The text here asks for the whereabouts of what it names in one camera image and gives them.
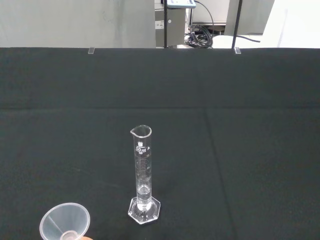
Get bundle of black cables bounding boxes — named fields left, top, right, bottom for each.
left=184, top=1, right=261, bottom=49

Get thin black pole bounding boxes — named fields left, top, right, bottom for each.
left=163, top=0, right=168, bottom=49
left=230, top=0, right=244, bottom=49

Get grey metal cabinet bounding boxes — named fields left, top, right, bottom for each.
left=154, top=0, right=187, bottom=49

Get blue and white device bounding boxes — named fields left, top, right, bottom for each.
left=166, top=0, right=198, bottom=9

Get black bench cloth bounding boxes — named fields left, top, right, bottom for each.
left=0, top=46, right=320, bottom=240

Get translucent plastic funnel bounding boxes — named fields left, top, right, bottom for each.
left=39, top=202, right=91, bottom=240

